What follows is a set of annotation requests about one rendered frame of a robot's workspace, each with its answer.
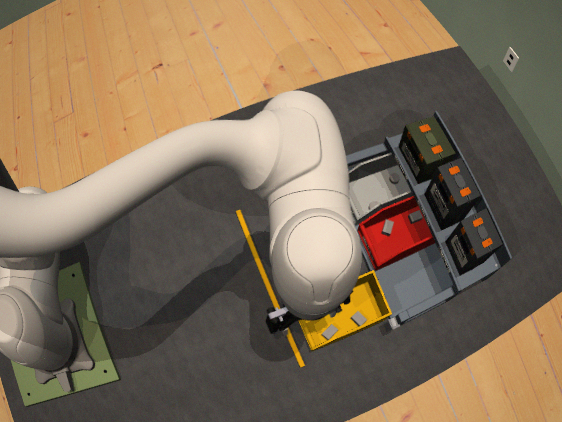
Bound grey metal disc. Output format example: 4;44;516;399
389;173;400;184

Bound grey metal bin rack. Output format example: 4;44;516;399
346;111;512;330

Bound yellow retaining rail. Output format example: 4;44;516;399
236;210;304;367

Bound yellow bin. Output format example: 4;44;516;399
299;270;392;350

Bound red open bin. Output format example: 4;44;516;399
360;196;435;270

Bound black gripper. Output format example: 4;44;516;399
265;290;353;336

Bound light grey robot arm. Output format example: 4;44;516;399
0;90;362;393

